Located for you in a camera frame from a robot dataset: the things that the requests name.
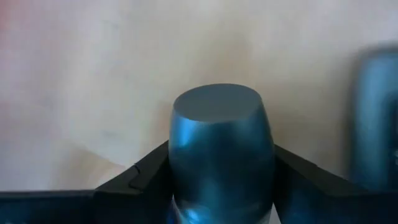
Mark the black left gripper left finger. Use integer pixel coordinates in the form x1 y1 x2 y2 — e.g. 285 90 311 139
93 139 174 224

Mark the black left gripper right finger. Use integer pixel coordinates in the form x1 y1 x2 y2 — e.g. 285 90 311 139
272 144 359 224

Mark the blue metallic bottle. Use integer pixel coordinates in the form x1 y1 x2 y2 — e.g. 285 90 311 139
167 83 276 224

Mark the dark blue container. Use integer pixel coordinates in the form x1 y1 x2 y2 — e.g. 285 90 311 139
349 46 398 191

